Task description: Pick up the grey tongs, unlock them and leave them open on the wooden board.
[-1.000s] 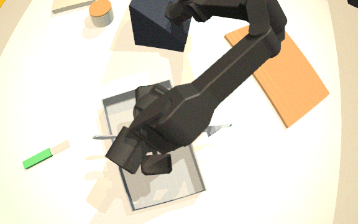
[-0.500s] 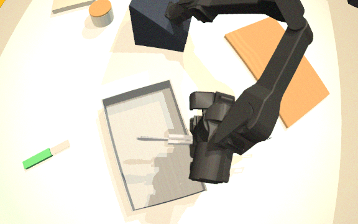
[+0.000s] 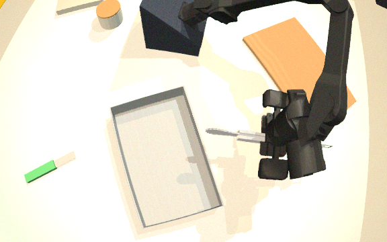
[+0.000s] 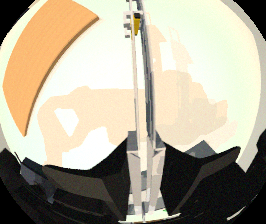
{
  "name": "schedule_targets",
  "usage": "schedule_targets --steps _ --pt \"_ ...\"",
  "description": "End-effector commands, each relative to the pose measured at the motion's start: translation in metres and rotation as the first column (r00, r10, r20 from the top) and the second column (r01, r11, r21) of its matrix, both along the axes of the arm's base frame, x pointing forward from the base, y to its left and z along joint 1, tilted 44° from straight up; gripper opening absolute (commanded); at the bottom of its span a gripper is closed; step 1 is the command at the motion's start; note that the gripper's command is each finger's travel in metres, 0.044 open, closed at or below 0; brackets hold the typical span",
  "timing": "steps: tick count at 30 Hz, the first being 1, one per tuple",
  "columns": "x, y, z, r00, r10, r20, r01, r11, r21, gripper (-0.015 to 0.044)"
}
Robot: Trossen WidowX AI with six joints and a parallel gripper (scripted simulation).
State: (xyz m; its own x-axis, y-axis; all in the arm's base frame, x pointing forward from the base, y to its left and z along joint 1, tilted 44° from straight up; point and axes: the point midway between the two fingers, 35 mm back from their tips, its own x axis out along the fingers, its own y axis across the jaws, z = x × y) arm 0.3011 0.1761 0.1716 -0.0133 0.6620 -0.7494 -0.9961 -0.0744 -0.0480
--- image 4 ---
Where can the light orange wooden board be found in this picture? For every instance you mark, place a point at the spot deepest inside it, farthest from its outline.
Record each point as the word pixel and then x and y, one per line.
pixel 41 44

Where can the cream rectangular tray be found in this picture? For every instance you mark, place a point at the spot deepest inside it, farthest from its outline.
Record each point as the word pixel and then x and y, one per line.
pixel 202 149

